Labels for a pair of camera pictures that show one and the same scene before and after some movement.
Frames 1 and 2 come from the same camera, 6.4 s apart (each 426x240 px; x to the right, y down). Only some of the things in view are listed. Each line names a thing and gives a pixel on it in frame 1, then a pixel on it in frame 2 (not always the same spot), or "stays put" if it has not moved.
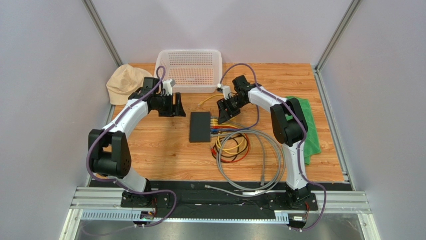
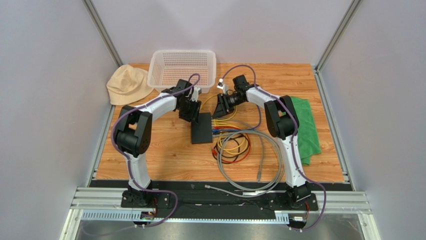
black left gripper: x=175 y=110 to x=194 y=115
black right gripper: x=229 y=105 stays put
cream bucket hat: x=124 y=81 stays put
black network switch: x=200 y=127 stays put
